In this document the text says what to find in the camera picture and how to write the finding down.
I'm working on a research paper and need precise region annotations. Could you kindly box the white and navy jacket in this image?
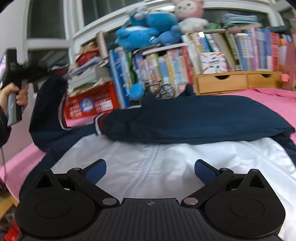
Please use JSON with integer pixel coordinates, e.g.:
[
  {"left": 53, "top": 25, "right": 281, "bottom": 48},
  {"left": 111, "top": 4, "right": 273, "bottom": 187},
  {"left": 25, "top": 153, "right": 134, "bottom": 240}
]
[{"left": 19, "top": 76, "right": 295, "bottom": 240}]

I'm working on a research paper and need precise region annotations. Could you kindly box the person's left hand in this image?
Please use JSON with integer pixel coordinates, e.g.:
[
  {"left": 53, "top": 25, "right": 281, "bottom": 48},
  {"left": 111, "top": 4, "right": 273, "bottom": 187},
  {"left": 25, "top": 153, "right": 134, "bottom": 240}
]
[{"left": 0, "top": 83, "right": 29, "bottom": 116}]

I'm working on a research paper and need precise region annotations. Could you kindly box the pink bunny towel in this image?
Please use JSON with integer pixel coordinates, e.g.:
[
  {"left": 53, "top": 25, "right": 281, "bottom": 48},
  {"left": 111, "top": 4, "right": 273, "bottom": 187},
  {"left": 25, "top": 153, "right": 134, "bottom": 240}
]
[{"left": 1, "top": 88, "right": 295, "bottom": 200}]

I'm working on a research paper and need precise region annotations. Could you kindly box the stack of papers and books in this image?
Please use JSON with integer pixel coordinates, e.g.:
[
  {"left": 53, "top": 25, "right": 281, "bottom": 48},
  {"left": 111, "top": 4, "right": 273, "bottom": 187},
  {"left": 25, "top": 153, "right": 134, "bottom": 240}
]
[{"left": 65, "top": 57, "right": 112, "bottom": 97}]

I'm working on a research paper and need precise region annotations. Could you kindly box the red plastic crate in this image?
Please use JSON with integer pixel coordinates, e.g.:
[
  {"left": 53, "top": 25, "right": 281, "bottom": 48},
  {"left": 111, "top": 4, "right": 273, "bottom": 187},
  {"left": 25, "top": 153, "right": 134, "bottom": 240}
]
[{"left": 63, "top": 82, "right": 119, "bottom": 120}]

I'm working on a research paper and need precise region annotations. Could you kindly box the wooden drawer organizer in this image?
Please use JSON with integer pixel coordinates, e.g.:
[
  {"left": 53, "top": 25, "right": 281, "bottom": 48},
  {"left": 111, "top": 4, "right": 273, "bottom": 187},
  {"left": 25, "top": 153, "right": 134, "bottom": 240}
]
[{"left": 194, "top": 71, "right": 282, "bottom": 95}]

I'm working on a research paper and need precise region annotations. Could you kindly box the miniature bicycle model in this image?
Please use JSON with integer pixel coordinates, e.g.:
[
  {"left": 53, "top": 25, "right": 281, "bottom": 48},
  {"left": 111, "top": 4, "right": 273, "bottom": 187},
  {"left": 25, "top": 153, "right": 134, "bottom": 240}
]
[{"left": 144, "top": 81, "right": 176, "bottom": 99}]

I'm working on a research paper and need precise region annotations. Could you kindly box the blue plush ball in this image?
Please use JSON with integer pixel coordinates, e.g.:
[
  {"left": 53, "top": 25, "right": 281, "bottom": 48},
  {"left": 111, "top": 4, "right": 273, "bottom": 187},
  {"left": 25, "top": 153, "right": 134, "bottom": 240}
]
[{"left": 129, "top": 83, "right": 145, "bottom": 101}]

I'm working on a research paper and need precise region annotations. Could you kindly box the white pencil print box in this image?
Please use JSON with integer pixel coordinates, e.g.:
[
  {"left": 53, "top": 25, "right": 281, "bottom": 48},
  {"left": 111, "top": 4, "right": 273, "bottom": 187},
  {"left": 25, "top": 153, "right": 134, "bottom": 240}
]
[{"left": 199, "top": 52, "right": 228, "bottom": 74}]

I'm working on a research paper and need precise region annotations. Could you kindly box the row of books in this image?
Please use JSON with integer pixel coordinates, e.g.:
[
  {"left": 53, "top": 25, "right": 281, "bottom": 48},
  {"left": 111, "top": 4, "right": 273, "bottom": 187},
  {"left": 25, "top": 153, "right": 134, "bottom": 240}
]
[{"left": 109, "top": 26, "right": 288, "bottom": 107}]

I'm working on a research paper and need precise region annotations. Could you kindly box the blue plush toy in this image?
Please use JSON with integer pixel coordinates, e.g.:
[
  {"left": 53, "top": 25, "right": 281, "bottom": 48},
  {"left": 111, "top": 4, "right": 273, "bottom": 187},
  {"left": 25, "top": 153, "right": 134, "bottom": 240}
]
[{"left": 115, "top": 6, "right": 181, "bottom": 52}]

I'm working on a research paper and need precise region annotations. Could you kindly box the pink and white plush bunny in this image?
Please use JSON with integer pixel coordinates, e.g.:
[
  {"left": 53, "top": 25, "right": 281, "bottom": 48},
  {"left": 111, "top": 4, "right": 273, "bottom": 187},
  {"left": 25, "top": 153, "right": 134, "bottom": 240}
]
[{"left": 173, "top": 0, "right": 209, "bottom": 34}]

